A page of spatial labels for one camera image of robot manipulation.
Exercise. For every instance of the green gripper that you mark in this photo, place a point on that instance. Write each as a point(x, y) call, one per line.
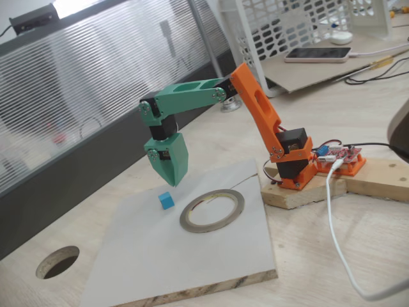
point(175, 153)

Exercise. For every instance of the small blue cube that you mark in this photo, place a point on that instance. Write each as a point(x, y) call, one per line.
point(166, 201)

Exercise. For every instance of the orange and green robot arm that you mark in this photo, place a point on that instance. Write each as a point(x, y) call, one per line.
point(188, 100)

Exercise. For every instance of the black electronic box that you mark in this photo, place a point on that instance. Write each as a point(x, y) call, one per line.
point(35, 17)

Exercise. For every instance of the white chipboard panel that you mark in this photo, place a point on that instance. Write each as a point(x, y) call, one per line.
point(143, 240)

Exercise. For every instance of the frosted glass desk partition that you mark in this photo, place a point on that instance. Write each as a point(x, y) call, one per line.
point(96, 80)

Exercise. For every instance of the wooden base block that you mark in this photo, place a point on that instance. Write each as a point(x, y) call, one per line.
point(303, 198)

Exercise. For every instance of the white perforated plastic basket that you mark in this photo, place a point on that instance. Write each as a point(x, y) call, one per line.
point(228, 8)

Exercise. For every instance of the red controller circuit board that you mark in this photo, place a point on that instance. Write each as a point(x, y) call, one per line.
point(345, 153)

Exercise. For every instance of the tan cardboard sheet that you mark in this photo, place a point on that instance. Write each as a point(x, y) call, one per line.
point(319, 73)

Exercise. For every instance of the smartphone with pink case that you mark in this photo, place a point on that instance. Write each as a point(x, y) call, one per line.
point(316, 54)

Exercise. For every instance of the long wooden plank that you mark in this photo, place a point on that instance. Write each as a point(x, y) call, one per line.
point(383, 179)

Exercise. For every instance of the white earbuds case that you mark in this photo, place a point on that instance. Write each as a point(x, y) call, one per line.
point(341, 38)

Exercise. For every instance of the grey rounded object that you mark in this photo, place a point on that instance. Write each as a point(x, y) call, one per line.
point(401, 128)

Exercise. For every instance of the white perforated plastic rack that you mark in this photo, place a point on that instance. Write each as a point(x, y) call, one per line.
point(386, 25)

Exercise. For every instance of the orange circuit board mount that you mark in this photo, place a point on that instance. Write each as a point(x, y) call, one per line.
point(356, 168)

